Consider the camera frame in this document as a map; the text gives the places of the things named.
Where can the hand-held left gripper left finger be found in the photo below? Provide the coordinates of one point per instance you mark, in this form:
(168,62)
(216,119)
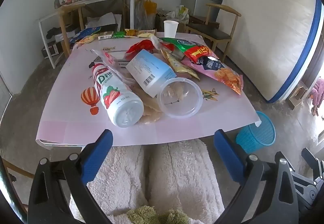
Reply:
(97,155)

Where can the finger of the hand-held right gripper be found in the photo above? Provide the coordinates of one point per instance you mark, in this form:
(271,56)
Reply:
(315,164)

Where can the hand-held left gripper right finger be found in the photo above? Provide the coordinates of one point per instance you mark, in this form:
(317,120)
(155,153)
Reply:
(229,157)

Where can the blue plastic wastebasket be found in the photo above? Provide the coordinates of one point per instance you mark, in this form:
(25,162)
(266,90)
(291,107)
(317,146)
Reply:
(258,133)

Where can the white strawberry milk bottle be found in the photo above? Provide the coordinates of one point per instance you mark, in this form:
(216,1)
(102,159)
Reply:
(115,97)

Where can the beige tissue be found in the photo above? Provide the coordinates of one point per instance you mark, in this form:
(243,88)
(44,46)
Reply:
(149,110)

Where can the clear plastic tub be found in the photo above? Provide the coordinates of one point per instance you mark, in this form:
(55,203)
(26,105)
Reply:
(179,97)

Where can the pink chip bag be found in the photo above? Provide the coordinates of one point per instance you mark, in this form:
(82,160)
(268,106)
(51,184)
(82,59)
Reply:
(215,69)

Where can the clear red-print wrapper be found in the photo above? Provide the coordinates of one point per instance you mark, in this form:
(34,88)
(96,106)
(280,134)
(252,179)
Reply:
(108,60)

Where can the blue white cylindrical carton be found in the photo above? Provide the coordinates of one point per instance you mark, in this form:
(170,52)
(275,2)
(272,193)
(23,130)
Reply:
(149,69)

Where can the grey box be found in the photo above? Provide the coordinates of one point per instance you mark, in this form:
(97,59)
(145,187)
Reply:
(119,55)

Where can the red yellow snack packet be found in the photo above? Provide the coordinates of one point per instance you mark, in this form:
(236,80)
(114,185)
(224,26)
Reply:
(200,53)

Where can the red plastic wrapper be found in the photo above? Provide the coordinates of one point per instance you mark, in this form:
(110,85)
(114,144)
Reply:
(139,47)

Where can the green snack bag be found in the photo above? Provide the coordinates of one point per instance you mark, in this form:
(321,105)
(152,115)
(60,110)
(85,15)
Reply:
(177,43)

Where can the white wrapper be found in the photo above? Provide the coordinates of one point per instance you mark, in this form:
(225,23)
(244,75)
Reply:
(157,42)

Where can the person's left leg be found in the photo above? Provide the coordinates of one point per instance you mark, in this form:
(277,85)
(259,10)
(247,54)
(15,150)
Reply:
(121,178)

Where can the white fluffy towel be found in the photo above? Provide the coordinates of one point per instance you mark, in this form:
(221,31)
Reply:
(182,178)

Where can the wooden crate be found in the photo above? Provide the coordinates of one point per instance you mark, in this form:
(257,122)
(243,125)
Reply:
(298,95)

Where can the green fluffy cloth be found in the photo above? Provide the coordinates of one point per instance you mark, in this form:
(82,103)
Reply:
(151,216)

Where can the orange yellow snack bag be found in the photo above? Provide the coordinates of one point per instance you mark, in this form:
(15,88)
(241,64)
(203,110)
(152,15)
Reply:
(84,40)

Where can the small white tan box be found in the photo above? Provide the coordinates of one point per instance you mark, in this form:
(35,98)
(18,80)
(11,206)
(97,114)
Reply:
(105,35)

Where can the small green snack packet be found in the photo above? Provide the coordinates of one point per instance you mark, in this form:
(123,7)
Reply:
(119,34)

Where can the blue snack bag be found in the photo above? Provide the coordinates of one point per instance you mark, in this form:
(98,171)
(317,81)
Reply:
(86,33)

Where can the wooden chair black seat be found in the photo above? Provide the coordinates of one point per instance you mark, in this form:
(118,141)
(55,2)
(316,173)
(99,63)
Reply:
(212,33)

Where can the orange snack packet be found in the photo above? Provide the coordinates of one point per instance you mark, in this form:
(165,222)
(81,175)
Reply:
(131,32)

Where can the black cloth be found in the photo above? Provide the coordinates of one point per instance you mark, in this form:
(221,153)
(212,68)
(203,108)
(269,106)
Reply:
(110,27)

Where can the pale yellow snack packet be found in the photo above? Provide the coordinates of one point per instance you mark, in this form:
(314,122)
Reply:
(145,34)

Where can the black shoes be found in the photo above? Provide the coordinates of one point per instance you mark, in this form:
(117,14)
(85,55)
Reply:
(53,32)

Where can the white blue-edged mattress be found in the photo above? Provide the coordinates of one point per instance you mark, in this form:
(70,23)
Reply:
(265,26)

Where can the white paper cup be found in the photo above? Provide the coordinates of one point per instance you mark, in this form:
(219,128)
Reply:
(170,28)

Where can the clear plastic bag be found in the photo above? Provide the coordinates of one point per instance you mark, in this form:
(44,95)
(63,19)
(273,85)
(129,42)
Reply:
(140,16)

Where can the brown cardboard box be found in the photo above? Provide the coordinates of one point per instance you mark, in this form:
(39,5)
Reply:
(162,21)

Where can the white green plastic bag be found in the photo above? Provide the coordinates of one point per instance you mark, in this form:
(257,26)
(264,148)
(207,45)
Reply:
(182,12)

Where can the dark jar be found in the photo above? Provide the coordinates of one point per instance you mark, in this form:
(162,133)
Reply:
(57,3)

